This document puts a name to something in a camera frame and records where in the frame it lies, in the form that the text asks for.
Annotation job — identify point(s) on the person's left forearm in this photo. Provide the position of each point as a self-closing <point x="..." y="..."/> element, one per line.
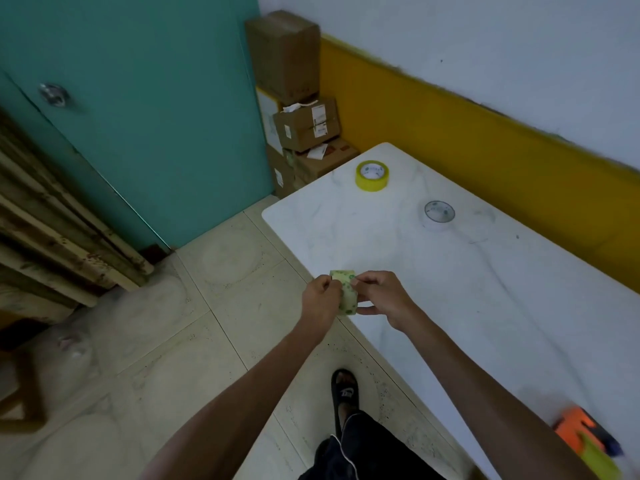
<point x="250" y="404"/>

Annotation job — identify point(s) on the yellow-green plastic tool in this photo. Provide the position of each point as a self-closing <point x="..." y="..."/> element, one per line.
<point x="600" y="459"/>

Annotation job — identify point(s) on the black shorts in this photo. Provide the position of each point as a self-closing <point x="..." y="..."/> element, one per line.
<point x="360" y="452"/>

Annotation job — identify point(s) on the white tape roll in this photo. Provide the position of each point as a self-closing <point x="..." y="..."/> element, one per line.
<point x="438" y="214"/>

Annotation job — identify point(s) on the green patterned tape roll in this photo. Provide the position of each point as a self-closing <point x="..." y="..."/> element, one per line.
<point x="347" y="294"/>

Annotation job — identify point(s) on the person's left hand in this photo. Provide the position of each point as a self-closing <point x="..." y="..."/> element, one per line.
<point x="317" y="304"/>

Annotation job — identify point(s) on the person's right forearm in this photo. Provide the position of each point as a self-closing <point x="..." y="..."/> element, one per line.
<point x="480" y="399"/>

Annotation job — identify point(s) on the person's right hand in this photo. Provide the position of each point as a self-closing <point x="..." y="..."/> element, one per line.
<point x="392" y="299"/>

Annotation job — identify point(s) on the round metal door lock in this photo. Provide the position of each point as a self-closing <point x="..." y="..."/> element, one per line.
<point x="54" y="94"/>

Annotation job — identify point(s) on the black sandal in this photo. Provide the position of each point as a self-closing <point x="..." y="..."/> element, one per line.
<point x="345" y="397"/>

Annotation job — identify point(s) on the stack of wooden planks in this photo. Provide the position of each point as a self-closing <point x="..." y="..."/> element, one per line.
<point x="55" y="229"/>

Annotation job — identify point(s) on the person's left fingers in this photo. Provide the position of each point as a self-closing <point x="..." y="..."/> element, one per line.
<point x="330" y="283"/>

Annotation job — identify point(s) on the labelled brown cardboard box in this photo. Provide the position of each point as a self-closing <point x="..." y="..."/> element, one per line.
<point x="305" y="127"/>

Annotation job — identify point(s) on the large brown cardboard box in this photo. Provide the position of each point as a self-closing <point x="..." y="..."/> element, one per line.
<point x="285" y="54"/>

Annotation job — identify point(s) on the yellow tape roll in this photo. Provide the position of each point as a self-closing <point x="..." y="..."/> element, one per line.
<point x="372" y="175"/>

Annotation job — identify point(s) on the small brown cardboard box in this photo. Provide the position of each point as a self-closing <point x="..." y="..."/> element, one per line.
<point x="280" y="177"/>

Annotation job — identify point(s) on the orange tape dispenser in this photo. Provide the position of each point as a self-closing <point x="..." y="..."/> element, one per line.
<point x="575" y="427"/>

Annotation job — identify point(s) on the teal door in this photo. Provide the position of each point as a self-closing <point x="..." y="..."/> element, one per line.
<point x="150" y="119"/>

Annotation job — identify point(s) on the person's right thumb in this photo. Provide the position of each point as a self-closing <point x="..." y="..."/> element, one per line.
<point x="366" y="309"/>

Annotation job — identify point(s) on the flat brown cardboard box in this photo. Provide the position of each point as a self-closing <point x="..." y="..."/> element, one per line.
<point x="325" y="162"/>

